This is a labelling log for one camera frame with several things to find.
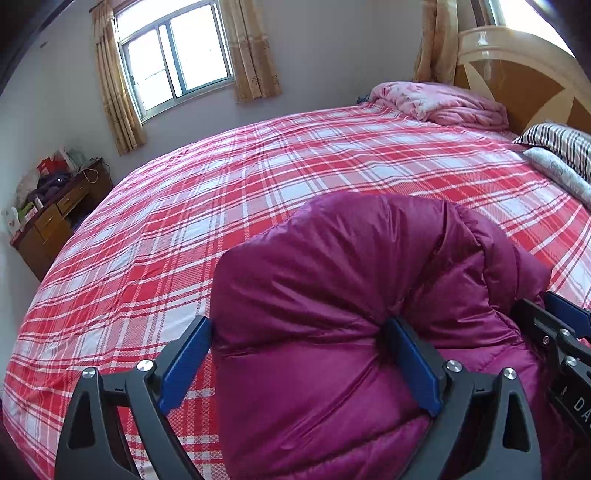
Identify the wooden desk with drawers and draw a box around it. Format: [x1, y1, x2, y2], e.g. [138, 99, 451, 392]
[10, 158, 114, 282]

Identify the cream and wood headboard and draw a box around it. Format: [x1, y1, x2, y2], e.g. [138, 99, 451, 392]
[455, 25, 591, 139]

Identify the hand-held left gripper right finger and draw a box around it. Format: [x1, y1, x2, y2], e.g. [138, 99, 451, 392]
[384, 316, 544, 480]

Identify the beige patterned curtain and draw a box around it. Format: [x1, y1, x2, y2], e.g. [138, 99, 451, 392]
[91, 0, 147, 156]
[414, 0, 459, 85]
[221, 0, 283, 104]

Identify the arched window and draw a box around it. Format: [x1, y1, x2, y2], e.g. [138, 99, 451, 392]
[480, 0, 576, 57]

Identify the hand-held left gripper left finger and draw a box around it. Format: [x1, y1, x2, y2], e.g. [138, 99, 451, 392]
[54, 315, 214, 480]

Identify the grey floral pillow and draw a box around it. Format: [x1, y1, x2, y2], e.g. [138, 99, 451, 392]
[522, 147, 591, 209]

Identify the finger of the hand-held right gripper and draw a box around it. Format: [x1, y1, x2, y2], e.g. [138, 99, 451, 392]
[543, 291, 591, 327]
[510, 298, 591, 360]

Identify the red and white bag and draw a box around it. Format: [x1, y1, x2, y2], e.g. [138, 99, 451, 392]
[37, 148, 75, 175]

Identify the purple cloth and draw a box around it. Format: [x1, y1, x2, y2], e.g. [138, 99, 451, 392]
[34, 173, 71, 200]

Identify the sliding window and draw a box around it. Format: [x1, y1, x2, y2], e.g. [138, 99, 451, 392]
[113, 0, 234, 123]

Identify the pink folded quilt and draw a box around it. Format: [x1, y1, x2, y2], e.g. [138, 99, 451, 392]
[369, 81, 510, 129]

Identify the striped pillow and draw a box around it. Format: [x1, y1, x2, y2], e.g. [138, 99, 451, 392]
[512, 122, 591, 182]

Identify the magenta quilted down jacket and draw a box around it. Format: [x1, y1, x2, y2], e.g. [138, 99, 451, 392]
[210, 191, 583, 480]

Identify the red plaid bed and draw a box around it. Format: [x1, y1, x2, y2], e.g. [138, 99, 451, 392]
[0, 104, 591, 480]

